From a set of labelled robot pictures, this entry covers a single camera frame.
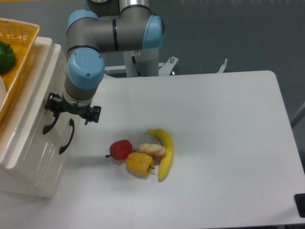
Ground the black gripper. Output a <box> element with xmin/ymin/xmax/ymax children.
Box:
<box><xmin>44</xmin><ymin>93</ymin><xmax>102</xmax><ymax>125</ymax></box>

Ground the black top drawer handle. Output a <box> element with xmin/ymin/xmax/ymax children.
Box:
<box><xmin>42</xmin><ymin>112</ymin><xmax>60</xmax><ymax>135</ymax></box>

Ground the black drawer handle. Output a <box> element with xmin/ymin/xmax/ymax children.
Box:
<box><xmin>42</xmin><ymin>112</ymin><xmax>60</xmax><ymax>135</ymax></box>
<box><xmin>59</xmin><ymin>118</ymin><xmax>75</xmax><ymax>155</ymax></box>

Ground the white top drawer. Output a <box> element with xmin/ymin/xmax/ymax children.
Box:
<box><xmin>6</xmin><ymin>44</ymin><xmax>66</xmax><ymax>174</ymax></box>

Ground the white drawer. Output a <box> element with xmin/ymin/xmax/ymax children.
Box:
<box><xmin>6</xmin><ymin>44</ymin><xmax>66</xmax><ymax>174</ymax></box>
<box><xmin>38</xmin><ymin>80</ymin><xmax>86</xmax><ymax>189</ymax></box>

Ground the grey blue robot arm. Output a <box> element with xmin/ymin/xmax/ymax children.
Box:
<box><xmin>44</xmin><ymin>0</ymin><xmax>165</xmax><ymax>123</ymax></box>

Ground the white bottom drawer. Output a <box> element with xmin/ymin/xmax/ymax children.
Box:
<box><xmin>38</xmin><ymin>80</ymin><xmax>86</xmax><ymax>189</ymax></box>

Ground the white drawer cabinet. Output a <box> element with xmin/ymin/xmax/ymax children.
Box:
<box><xmin>0</xmin><ymin>37</ymin><xmax>81</xmax><ymax>198</ymax></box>

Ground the red bell pepper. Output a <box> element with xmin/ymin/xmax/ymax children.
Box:
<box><xmin>105</xmin><ymin>139</ymin><xmax>133</xmax><ymax>160</ymax></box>

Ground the white plate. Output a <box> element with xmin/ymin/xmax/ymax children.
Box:
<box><xmin>0</xmin><ymin>77</ymin><xmax>7</xmax><ymax>108</ymax></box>

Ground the green bell pepper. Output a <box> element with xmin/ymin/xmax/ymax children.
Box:
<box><xmin>0</xmin><ymin>41</ymin><xmax>16</xmax><ymax>73</ymax></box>

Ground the yellow bell pepper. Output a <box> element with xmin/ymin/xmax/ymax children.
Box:
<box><xmin>125</xmin><ymin>152</ymin><xmax>154</xmax><ymax>176</ymax></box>

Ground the yellow woven basket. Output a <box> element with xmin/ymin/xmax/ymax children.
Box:
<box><xmin>0</xmin><ymin>18</ymin><xmax>40</xmax><ymax>121</ymax></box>

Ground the beige bread roll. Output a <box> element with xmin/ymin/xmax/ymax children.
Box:
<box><xmin>139</xmin><ymin>143</ymin><xmax>166</xmax><ymax>157</ymax></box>

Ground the yellow banana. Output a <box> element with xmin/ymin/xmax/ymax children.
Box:
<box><xmin>147</xmin><ymin>128</ymin><xmax>174</xmax><ymax>182</ymax></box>

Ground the black corner object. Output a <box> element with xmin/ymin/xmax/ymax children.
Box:
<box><xmin>294</xmin><ymin>193</ymin><xmax>305</xmax><ymax>218</ymax></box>

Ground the black bottom drawer handle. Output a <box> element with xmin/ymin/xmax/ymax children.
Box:
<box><xmin>59</xmin><ymin>118</ymin><xmax>75</xmax><ymax>155</ymax></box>

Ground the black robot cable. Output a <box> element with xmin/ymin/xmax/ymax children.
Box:
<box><xmin>131</xmin><ymin>55</ymin><xmax>142</xmax><ymax>78</ymax></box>

